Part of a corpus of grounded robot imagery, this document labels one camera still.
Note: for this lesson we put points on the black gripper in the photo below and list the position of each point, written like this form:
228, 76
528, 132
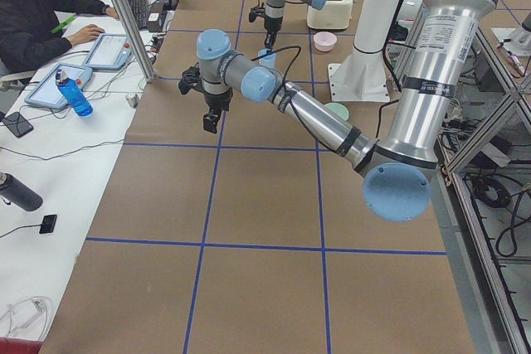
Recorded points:
218, 101
272, 25

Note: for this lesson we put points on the light blue cup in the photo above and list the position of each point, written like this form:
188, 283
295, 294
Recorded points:
267, 58

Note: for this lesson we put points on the pink bowl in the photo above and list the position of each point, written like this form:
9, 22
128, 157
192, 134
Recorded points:
324, 41

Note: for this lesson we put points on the cream toaster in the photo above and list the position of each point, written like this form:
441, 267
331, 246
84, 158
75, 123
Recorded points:
336, 15

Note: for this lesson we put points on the green bowl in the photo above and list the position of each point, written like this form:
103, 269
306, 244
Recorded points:
339, 109

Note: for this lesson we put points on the upper teach pendant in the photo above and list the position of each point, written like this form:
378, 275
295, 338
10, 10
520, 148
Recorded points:
109, 52

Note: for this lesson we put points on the teach pendant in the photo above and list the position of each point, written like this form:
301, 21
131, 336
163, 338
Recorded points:
109, 52
46, 94

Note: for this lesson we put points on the black keyboard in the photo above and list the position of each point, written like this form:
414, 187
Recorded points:
139, 9

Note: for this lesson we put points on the blue water bottle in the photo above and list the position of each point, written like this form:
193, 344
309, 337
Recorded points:
72, 93

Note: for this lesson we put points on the lower teach pendant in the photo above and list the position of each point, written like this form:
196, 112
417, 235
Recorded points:
46, 94

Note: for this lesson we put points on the small black square device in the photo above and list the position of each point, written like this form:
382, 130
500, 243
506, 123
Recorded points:
48, 224

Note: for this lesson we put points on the black smartphone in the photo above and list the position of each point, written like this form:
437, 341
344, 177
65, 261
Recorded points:
17, 124

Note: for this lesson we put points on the black thermos bottle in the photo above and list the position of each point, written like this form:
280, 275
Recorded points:
19, 194

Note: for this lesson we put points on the seated person black jacket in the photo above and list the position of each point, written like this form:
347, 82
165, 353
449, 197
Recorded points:
27, 38

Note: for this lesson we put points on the aluminium frame post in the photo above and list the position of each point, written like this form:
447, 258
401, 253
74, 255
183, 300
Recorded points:
131, 29

